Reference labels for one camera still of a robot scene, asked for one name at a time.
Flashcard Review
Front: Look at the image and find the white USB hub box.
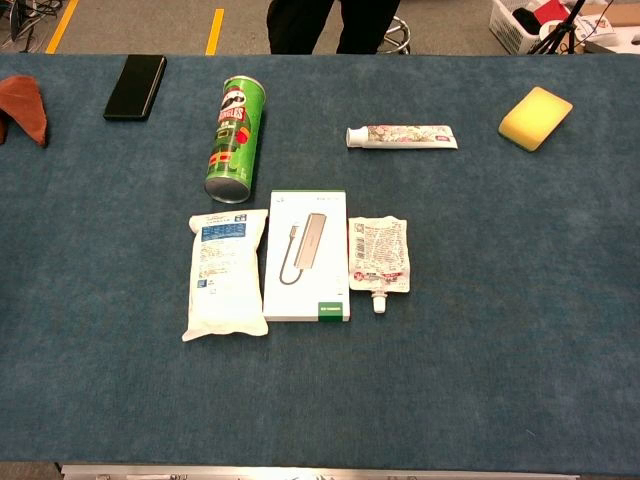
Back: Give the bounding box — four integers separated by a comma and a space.
262, 189, 352, 323

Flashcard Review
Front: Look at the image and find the white spout pouch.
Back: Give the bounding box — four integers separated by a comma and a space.
347, 215, 412, 314

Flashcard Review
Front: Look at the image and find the white soft pack bag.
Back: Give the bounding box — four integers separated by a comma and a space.
181, 208, 270, 343

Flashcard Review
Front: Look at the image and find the green Pringles can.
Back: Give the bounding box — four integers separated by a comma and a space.
203, 75, 266, 205

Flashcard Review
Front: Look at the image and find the floral toothpaste tube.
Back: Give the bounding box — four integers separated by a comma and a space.
346, 124, 459, 151

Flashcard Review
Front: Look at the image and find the blue table cloth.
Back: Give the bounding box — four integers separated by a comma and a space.
0, 52, 640, 476

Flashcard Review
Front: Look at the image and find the person in black trousers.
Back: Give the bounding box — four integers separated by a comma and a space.
266, 0, 402, 56

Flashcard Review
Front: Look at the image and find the chrome stool base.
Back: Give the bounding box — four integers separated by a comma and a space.
378, 15, 412, 56

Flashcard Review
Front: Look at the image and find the black rectangular case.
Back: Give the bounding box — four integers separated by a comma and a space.
103, 54, 168, 122

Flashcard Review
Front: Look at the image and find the yellow sponge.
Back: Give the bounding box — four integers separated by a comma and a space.
497, 85, 574, 153

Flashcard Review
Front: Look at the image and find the white plastic basket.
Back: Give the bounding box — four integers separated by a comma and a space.
488, 0, 581, 55

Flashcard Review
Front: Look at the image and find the black tripod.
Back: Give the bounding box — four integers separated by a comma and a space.
530, 0, 587, 55

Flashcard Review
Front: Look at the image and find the brown leather pouch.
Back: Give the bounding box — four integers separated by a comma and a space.
0, 74, 49, 149

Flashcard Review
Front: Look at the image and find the aluminium frame rail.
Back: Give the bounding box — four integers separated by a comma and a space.
59, 463, 581, 480

